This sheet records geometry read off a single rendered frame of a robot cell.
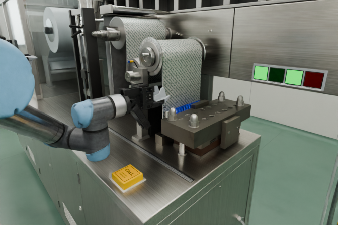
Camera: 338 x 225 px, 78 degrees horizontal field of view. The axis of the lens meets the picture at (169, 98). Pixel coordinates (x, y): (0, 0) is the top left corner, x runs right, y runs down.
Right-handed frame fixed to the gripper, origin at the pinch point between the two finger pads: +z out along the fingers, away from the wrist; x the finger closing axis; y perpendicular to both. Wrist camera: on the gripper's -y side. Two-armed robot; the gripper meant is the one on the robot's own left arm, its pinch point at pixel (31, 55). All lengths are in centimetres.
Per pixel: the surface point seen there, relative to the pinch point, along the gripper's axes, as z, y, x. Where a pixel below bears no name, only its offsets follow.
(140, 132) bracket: 8, 23, 59
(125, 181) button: -19, 22, 73
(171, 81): 14, -1, 68
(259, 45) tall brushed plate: 33, -18, 95
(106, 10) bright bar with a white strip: 16.7, -24.0, 30.3
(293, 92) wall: 269, 49, 134
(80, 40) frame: 11.8, -9.7, 19.5
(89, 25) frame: 9.1, -17.4, 28.4
